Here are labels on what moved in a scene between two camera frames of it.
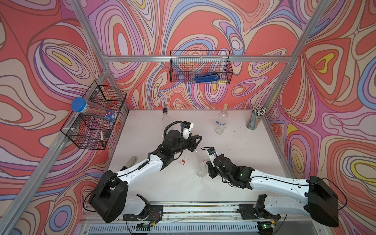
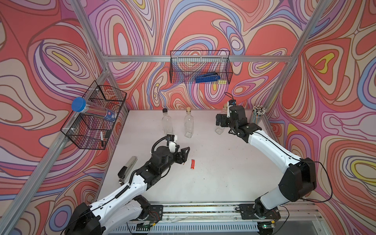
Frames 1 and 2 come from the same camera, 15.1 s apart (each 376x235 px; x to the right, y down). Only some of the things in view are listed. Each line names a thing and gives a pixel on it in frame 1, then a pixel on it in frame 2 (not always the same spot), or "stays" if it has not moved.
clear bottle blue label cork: (222, 118) stays
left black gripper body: (182, 146) → (172, 159)
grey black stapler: (131, 162) stays
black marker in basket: (102, 141) stays
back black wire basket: (185, 65) stays
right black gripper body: (214, 172) → (226, 122)
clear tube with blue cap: (81, 104) stays
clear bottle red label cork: (202, 171) → (188, 123)
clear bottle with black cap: (166, 121) stays
